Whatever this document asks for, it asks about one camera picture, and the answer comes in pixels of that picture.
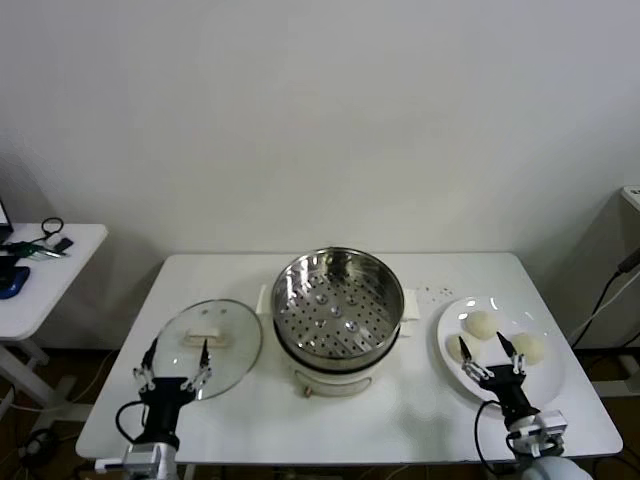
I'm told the white side table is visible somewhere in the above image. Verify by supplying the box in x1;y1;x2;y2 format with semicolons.
0;222;109;416

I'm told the glass pot lid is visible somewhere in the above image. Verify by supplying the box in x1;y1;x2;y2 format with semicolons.
149;298;265;401

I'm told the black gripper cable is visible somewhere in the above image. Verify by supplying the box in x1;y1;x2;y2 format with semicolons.
114;399;151;459
474;398;501;474

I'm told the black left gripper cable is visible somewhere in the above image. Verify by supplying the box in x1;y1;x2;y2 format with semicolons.
114;399;151;459

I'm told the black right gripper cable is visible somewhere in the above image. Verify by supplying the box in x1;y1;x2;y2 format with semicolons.
474;398;501;474

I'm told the white steamed baozi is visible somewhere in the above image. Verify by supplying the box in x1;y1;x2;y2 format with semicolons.
510;332;547;364
463;310;496;341
444;333;481;362

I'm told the white desk frame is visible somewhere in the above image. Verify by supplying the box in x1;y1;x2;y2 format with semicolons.
592;344;640;399

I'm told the black floor plug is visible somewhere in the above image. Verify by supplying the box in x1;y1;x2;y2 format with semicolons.
19;427;61;459

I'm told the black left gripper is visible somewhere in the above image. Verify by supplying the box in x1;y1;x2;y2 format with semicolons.
132;337;214;446

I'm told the white round plate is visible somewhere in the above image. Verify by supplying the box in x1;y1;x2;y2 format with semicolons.
436;295;567;407

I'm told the stainless steel steamer basket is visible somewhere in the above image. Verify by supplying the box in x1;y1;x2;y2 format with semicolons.
255;245;421;364

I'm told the blue plastic object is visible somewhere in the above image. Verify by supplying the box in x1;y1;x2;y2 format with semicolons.
0;264;31;301

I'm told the white cabinet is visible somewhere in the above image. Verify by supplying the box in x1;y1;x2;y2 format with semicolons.
618;184;640;226

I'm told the green handled tool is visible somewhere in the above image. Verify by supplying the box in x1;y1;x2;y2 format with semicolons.
4;239;66;261

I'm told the black power cable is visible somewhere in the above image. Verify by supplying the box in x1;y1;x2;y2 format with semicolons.
569;252;640;351

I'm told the cream electric pot base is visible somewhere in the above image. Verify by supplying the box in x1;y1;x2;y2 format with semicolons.
273;319;421;400

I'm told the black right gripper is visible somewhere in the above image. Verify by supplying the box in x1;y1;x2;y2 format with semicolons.
458;330;541;425

